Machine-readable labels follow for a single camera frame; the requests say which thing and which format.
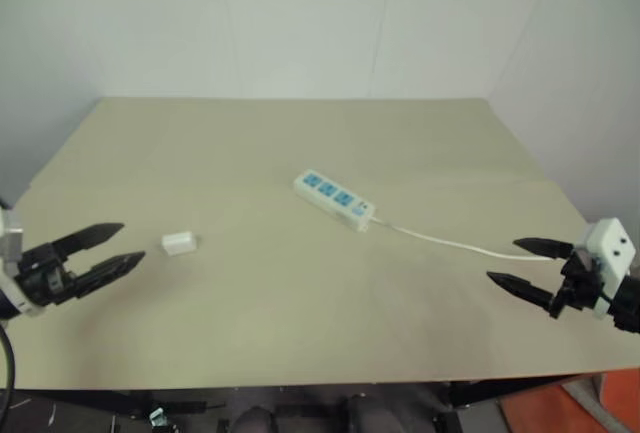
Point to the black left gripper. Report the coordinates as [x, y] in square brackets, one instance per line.
[44, 279]

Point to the orange floor object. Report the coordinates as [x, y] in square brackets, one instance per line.
[621, 403]

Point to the white power adapter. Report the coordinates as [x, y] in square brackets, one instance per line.
[178, 244]

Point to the dark rounded shape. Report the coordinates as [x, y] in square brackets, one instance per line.
[255, 421]

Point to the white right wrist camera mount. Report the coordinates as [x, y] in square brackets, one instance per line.
[610, 249]

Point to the small white teal clip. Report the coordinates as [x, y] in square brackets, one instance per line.
[157, 416]

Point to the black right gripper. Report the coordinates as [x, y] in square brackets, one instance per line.
[580, 284]

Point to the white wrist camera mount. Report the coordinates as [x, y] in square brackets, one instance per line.
[11, 243]
[610, 249]

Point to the white power strip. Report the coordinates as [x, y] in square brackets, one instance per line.
[330, 199]

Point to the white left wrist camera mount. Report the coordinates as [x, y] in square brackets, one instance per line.
[11, 243]

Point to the grey post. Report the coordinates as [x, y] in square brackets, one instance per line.
[584, 395]

